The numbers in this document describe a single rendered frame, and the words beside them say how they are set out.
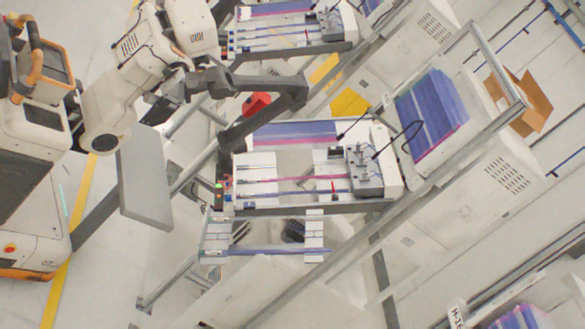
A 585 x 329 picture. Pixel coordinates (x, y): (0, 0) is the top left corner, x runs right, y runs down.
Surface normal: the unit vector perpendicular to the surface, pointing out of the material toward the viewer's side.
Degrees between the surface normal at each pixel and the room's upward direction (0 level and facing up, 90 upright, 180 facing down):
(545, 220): 90
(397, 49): 90
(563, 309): 90
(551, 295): 90
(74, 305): 0
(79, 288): 0
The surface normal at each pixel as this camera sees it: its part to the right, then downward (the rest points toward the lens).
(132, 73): 0.35, 0.75
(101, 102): -0.56, -0.32
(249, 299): 0.06, 0.60
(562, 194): -0.74, -0.51
